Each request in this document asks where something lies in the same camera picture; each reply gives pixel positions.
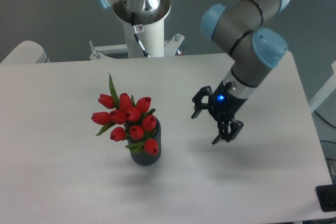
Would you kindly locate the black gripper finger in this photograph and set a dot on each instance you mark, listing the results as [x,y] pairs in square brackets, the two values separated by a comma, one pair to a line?
[227,131]
[199,106]

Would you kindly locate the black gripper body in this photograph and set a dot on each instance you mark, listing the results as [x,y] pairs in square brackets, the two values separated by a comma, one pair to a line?
[225,105]

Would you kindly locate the red tulip bouquet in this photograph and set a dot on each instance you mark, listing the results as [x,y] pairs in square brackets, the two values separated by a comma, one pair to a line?
[129,120]

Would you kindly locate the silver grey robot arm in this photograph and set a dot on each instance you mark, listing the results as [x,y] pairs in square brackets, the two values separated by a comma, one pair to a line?
[238,31]

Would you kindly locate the dark grey ribbed vase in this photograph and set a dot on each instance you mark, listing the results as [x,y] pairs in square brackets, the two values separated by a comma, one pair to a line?
[149,155]

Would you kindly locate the black box at table edge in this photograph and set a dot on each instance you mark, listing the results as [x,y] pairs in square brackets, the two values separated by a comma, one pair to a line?
[326,197]

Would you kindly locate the white rounded furniture piece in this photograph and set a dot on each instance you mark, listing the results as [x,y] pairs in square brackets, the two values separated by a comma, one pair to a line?
[27,52]

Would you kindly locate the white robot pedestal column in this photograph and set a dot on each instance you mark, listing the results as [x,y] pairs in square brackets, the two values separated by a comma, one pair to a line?
[143,26]

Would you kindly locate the white frame bar right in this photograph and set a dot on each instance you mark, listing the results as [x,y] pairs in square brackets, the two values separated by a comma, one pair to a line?
[323,92]

